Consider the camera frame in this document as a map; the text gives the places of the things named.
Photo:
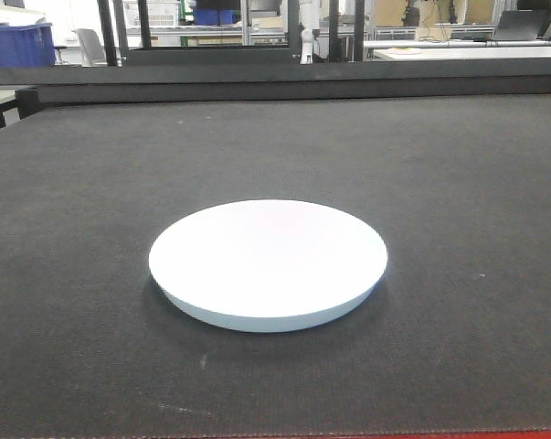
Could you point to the white background table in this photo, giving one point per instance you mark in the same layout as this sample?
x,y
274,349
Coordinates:
x,y
403,50

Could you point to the white round tray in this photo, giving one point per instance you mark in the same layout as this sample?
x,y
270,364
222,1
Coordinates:
x,y
268,265

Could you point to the blue plastic crate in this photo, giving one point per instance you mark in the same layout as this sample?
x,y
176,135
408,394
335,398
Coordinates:
x,y
26,46

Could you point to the black metal frame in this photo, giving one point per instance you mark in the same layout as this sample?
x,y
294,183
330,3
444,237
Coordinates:
x,y
183,33

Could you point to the grey laptop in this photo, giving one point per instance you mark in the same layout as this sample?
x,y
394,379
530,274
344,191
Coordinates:
x,y
520,25

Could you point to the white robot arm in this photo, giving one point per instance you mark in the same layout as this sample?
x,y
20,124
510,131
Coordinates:
x,y
309,16

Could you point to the grey chair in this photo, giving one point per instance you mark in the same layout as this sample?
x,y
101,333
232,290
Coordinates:
x,y
92,51

